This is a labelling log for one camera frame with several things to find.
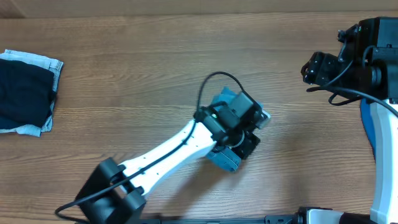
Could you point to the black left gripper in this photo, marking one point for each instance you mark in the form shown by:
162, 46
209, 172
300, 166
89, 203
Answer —
249, 147

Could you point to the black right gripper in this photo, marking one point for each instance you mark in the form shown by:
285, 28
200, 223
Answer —
319, 66

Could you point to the light blue denim jeans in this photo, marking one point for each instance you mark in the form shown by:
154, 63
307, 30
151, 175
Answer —
223, 156

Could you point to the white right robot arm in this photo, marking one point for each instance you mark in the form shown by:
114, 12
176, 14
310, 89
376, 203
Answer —
371, 77

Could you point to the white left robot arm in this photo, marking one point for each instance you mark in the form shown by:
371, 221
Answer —
117, 193

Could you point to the dark blue cloth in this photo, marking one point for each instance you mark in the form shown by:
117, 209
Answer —
368, 124

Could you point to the light denim folded garment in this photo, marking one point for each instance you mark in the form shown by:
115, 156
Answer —
47, 63

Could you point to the black folded garment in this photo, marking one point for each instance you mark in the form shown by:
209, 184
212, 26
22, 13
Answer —
26, 94

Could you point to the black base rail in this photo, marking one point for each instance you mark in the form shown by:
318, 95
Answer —
268, 219

